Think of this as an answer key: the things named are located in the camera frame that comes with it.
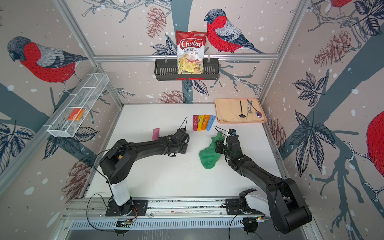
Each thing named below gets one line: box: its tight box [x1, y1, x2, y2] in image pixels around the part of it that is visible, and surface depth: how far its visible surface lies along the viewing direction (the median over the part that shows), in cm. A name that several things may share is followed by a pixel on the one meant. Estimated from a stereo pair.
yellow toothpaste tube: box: [198, 115, 205, 131], surface depth 109 cm
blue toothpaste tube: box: [206, 115, 217, 131], surface depth 109 cm
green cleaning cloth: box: [199, 131, 226, 169], surface depth 89 cm
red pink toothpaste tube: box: [192, 115, 199, 132], surface depth 109 cm
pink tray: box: [214, 98, 267, 124], surface depth 117 cm
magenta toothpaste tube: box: [152, 128, 160, 141], surface depth 106 cm
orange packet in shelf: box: [68, 108, 86, 121], surface depth 73 cm
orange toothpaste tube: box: [201, 114, 210, 131], surface depth 109 cm
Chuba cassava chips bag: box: [176, 30, 208, 75], surface depth 87 cm
